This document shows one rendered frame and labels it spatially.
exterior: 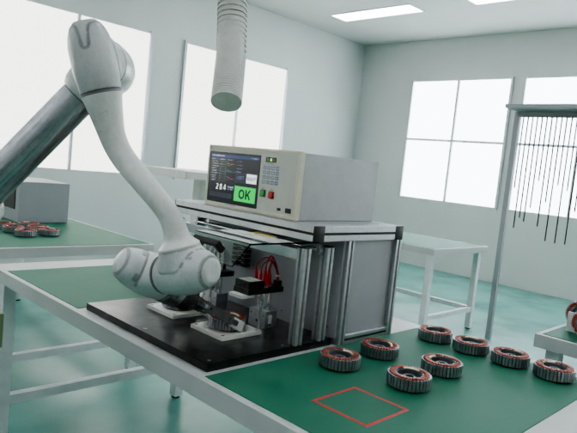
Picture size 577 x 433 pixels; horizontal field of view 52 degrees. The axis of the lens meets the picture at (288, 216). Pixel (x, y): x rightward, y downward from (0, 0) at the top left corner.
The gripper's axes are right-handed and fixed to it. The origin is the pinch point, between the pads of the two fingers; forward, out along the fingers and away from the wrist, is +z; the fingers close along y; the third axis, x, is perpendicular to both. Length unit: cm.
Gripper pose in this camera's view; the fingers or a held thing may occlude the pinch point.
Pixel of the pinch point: (225, 320)
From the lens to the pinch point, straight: 176.9
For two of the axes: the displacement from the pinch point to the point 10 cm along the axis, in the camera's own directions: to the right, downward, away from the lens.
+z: 5.6, 4.8, 6.7
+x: 4.2, -8.7, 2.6
